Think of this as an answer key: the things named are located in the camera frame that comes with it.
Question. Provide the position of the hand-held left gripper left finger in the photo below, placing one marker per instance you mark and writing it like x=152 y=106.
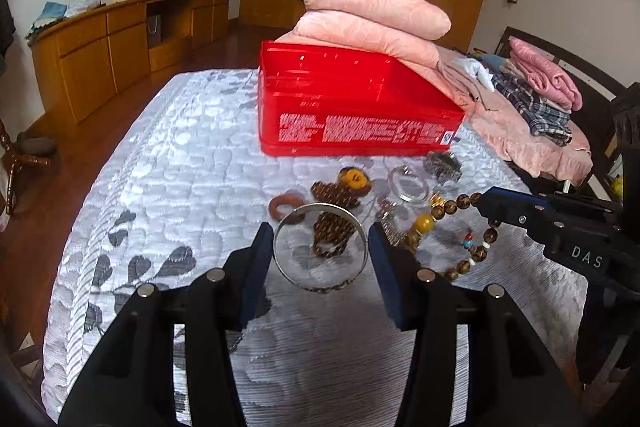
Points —
x=257 y=267

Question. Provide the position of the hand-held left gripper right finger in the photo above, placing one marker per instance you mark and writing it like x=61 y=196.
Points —
x=387 y=272

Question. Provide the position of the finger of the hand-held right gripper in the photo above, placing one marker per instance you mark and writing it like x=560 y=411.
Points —
x=520 y=197
x=510 y=218

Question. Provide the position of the clear glass bangle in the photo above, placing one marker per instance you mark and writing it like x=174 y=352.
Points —
x=394 y=193

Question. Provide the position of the silver bangle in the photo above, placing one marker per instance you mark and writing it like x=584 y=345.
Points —
x=320 y=206

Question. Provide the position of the amber disc pendant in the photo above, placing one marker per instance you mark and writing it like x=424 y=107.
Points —
x=356 y=180

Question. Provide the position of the red tin box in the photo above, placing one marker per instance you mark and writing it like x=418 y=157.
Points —
x=350 y=127

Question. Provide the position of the plaid clothes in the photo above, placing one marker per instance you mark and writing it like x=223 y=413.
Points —
x=540 y=117

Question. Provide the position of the pink folded blanket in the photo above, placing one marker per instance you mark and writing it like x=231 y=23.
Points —
x=545 y=77

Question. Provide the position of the beige folded cloth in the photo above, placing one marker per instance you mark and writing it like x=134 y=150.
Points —
x=460 y=82

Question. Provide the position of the white grey leaf quilted mat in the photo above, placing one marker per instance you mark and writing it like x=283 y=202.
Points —
x=200 y=147

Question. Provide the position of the white cloth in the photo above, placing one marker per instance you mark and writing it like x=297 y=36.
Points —
x=475 y=69

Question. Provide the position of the blue fabric item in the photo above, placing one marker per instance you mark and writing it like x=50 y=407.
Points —
x=492 y=63

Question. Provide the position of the dark wooden bed headboard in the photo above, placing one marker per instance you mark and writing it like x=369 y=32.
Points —
x=590 y=72

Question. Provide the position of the folded pink quilt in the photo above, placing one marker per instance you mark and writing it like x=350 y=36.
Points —
x=360 y=34
x=370 y=2

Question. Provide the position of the dark slippers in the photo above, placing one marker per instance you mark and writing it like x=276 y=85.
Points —
x=37 y=144

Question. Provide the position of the wooden coat rack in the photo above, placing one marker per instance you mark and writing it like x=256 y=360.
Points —
x=20 y=162

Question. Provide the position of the wooden sideboard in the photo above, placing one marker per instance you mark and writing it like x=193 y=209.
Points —
x=90 y=52

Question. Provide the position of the blue cloth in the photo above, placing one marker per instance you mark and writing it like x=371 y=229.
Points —
x=47 y=19

